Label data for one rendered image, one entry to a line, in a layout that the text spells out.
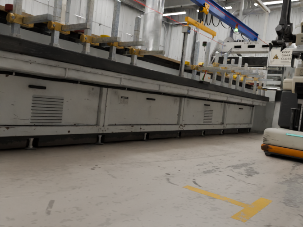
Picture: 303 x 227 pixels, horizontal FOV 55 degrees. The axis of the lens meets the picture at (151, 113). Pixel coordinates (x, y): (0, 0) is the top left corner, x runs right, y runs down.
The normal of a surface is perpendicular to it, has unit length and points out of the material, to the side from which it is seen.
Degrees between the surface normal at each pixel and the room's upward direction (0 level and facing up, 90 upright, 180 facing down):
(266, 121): 90
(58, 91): 90
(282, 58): 90
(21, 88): 90
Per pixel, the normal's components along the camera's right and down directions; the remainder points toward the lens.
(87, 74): 0.78, 0.12
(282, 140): -0.62, -0.03
